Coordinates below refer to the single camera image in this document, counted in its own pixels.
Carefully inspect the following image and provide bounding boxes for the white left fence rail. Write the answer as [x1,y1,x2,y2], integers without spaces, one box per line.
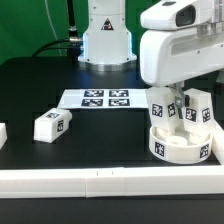
[0,123,7,150]

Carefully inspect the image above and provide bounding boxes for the white sheet with tags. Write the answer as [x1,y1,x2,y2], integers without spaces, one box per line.
[58,89,148,109]

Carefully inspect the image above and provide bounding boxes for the white round stool seat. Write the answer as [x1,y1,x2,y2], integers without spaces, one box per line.
[149,125,213,164]

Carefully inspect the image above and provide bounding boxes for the black cable at base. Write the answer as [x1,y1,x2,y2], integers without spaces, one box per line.
[31,0,84,58]

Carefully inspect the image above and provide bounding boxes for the white fence rail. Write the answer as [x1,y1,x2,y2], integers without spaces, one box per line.
[212,123,224,166]
[0,166,224,198]
[0,123,7,150]

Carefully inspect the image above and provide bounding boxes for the white front fence rail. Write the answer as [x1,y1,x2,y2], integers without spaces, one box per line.
[0,166,224,198]

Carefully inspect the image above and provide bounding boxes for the grey thin cable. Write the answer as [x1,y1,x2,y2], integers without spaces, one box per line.
[44,0,64,57]

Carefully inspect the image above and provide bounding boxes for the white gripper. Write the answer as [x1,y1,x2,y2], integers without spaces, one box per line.
[140,0,224,119]

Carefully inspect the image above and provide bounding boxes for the white right fence rail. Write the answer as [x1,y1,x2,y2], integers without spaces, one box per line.
[212,123,224,166]

